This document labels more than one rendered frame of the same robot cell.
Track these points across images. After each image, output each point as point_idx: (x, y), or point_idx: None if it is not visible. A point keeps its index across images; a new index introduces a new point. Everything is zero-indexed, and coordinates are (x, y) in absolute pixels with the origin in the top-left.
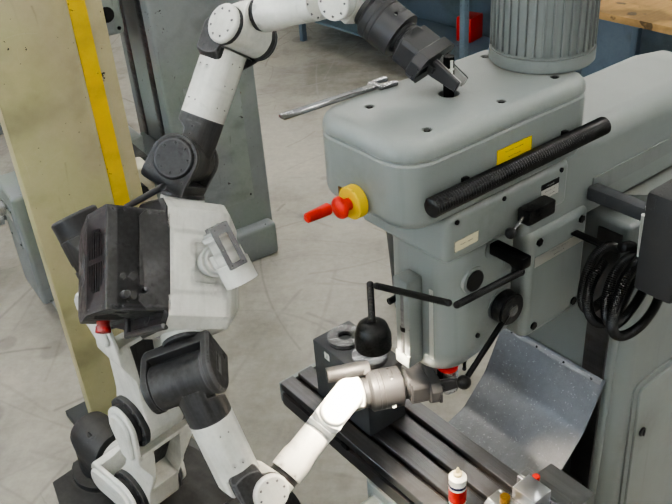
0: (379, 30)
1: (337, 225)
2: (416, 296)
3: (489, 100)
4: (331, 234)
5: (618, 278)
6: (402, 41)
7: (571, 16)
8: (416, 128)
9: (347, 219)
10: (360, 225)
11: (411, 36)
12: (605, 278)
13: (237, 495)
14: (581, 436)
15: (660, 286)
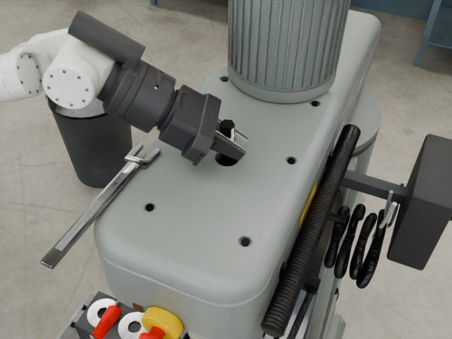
0: (140, 112)
1: (6, 116)
2: None
3: (278, 161)
4: (4, 126)
5: (344, 227)
6: (174, 122)
7: (331, 42)
8: (231, 242)
9: (13, 109)
10: (25, 112)
11: (181, 111)
12: None
13: None
14: (308, 321)
15: (415, 260)
